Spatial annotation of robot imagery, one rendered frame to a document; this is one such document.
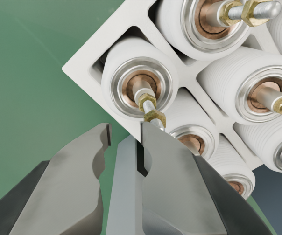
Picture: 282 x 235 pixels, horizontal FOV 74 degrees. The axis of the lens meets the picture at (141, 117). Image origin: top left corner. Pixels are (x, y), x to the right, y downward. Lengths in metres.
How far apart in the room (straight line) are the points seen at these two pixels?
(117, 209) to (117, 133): 0.24
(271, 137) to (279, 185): 0.32
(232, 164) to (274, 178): 0.33
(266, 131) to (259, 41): 0.13
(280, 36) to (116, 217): 0.39
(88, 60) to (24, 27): 0.25
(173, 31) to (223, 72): 0.10
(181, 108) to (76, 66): 0.17
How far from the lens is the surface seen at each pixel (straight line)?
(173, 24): 0.22
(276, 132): 0.33
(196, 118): 0.26
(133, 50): 0.22
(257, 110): 0.29
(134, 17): 0.29
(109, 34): 0.29
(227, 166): 0.33
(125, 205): 0.38
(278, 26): 0.35
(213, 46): 0.23
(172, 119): 0.26
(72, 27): 0.49
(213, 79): 0.30
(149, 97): 0.18
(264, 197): 0.67
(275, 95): 0.26
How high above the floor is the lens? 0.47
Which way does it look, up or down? 63 degrees down
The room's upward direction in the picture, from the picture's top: 176 degrees clockwise
